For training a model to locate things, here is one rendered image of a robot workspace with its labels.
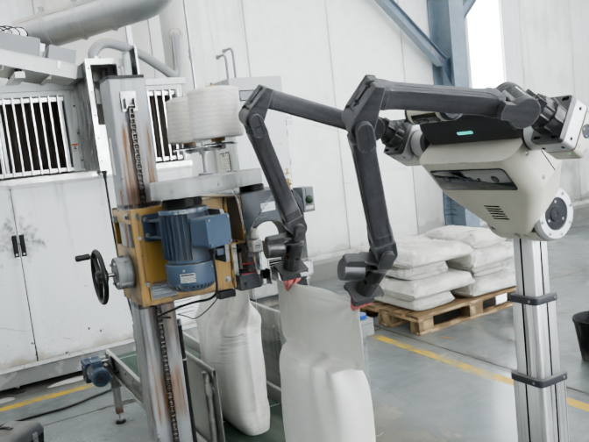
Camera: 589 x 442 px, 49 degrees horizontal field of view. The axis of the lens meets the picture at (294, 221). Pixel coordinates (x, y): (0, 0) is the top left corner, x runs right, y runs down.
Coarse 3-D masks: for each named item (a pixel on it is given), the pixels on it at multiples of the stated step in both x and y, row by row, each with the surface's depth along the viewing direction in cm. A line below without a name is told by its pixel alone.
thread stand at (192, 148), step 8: (184, 0) 206; (184, 8) 207; (192, 48) 208; (192, 56) 208; (192, 64) 209; (192, 72) 209; (192, 144) 222; (208, 144) 198; (216, 144) 195; (224, 144) 196; (192, 152) 221; (200, 152) 211
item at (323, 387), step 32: (288, 320) 221; (320, 320) 198; (352, 320) 185; (288, 352) 211; (320, 352) 201; (352, 352) 188; (288, 384) 209; (320, 384) 191; (352, 384) 189; (288, 416) 211; (320, 416) 191; (352, 416) 188
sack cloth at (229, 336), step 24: (216, 312) 258; (240, 312) 246; (216, 336) 253; (240, 336) 249; (216, 360) 254; (240, 360) 250; (240, 384) 251; (264, 384) 258; (240, 408) 251; (264, 408) 257
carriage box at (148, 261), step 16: (112, 208) 220; (144, 208) 203; (160, 208) 205; (224, 208) 216; (128, 224) 204; (144, 240) 203; (160, 240) 206; (144, 256) 203; (160, 256) 206; (144, 272) 203; (160, 272) 206; (224, 272) 217; (144, 288) 203; (208, 288) 215; (224, 288) 217; (144, 304) 204
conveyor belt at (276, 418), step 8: (184, 344) 386; (192, 352) 369; (128, 360) 366; (136, 360) 364; (136, 368) 350; (272, 400) 285; (272, 408) 276; (280, 408) 275; (272, 416) 268; (280, 416) 267; (224, 424) 264; (272, 424) 259; (280, 424) 258; (224, 432) 257; (232, 432) 256; (240, 432) 255; (264, 432) 253; (272, 432) 252; (280, 432) 251; (232, 440) 249; (240, 440) 248; (248, 440) 248; (256, 440) 247; (264, 440) 246; (272, 440) 245; (280, 440) 244
